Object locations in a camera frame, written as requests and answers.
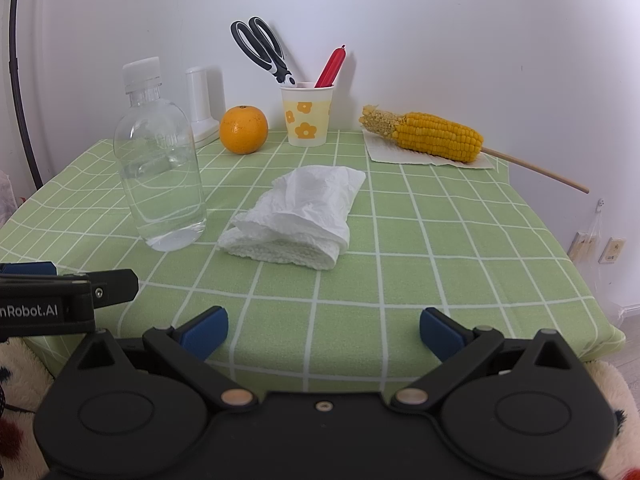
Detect black and white scissors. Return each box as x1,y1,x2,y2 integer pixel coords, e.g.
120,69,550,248
230,17,297,87

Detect pale cloth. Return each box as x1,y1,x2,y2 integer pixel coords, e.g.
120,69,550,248
0,170,23,226

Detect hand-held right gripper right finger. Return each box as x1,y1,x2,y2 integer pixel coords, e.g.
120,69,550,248
392,307,587,411

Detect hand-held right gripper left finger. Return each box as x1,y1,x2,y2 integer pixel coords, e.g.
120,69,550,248
62,306,258,412

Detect flower print paper cup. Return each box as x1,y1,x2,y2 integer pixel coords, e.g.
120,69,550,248
279,82,334,148

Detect white paper tissue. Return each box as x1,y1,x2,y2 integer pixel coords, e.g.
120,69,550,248
217,165,367,271

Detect black cable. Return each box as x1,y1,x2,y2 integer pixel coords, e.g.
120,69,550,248
8,0,43,188

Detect orange fruit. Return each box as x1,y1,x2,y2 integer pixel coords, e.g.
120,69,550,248
219,105,269,155

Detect corn cob on wooden stick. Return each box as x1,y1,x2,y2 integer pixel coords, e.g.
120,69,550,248
358,105,591,194

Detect green checked tablecloth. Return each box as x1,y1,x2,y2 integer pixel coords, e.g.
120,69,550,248
0,130,627,393

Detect white paper napkin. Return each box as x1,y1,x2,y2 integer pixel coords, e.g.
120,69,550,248
362,130,493,169

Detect white plastic stand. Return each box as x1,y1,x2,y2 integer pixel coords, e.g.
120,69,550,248
185,66,221,148

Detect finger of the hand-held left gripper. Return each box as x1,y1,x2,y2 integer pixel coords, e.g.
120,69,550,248
0,261,58,276
82,269,140,311

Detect white spotted plush rug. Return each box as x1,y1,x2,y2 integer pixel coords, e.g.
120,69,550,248
0,337,640,480

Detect clear plastic bottle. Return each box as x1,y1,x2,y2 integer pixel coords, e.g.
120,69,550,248
114,57,208,252

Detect beige wall outlet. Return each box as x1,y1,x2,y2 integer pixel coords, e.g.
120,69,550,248
599,237,627,264
570,232,596,263

